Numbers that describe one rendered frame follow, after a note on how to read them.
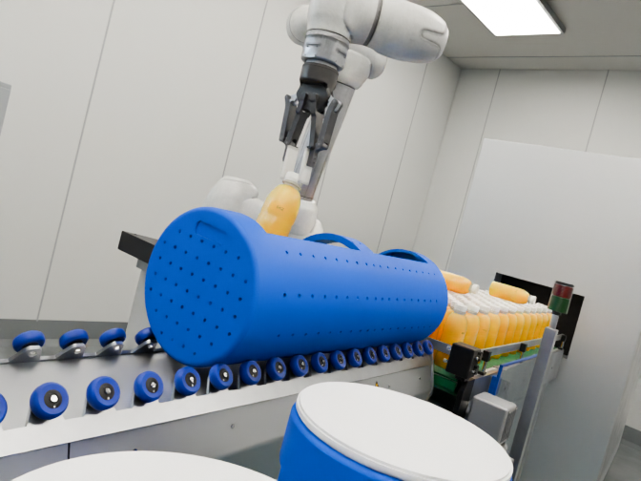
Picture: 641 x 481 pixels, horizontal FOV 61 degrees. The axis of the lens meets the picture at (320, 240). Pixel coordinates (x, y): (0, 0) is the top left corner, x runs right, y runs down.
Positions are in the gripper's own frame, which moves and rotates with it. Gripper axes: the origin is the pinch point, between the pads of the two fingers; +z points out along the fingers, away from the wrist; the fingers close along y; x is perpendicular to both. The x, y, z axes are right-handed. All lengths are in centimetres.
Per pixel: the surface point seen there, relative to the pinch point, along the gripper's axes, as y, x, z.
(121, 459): 35, -58, 31
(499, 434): 34, 79, 59
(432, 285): 11, 56, 20
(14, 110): -268, 67, -8
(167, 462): 37, -55, 31
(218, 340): 7.6, -19.3, 33.0
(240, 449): 13, -13, 52
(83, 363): -9, -32, 42
